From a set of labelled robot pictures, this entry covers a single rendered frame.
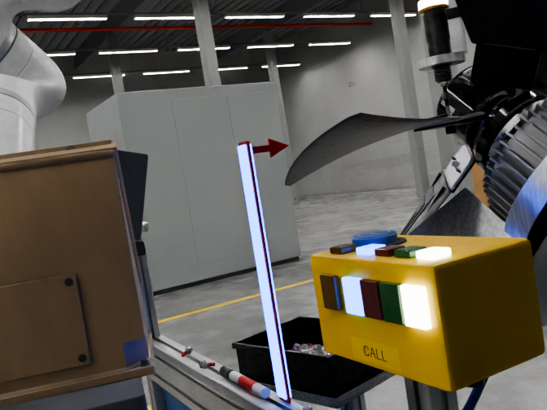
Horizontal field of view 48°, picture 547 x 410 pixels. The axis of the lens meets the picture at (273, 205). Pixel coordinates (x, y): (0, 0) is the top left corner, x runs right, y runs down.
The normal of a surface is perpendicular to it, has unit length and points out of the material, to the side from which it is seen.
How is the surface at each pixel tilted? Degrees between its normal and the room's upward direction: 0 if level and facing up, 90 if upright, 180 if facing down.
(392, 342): 90
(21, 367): 90
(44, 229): 90
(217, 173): 90
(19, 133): 63
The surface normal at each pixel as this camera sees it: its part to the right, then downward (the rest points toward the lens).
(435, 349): -0.87, 0.16
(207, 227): 0.50, -0.04
